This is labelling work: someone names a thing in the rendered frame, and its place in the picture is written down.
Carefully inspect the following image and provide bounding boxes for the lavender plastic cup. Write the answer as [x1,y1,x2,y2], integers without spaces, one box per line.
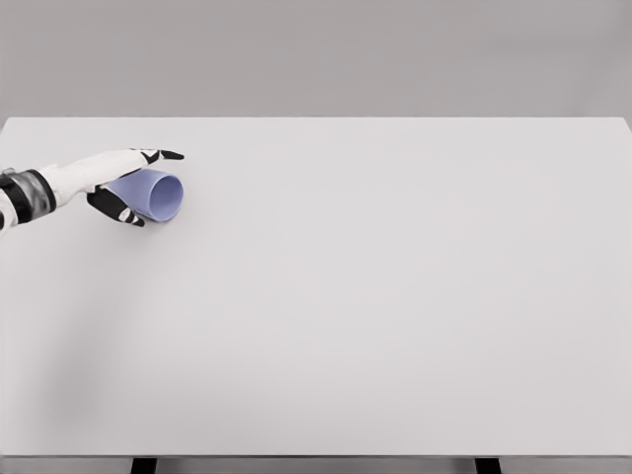
[106,167,186,223]

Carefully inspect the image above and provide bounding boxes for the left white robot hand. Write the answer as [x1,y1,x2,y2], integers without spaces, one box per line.
[71,147,186,229]

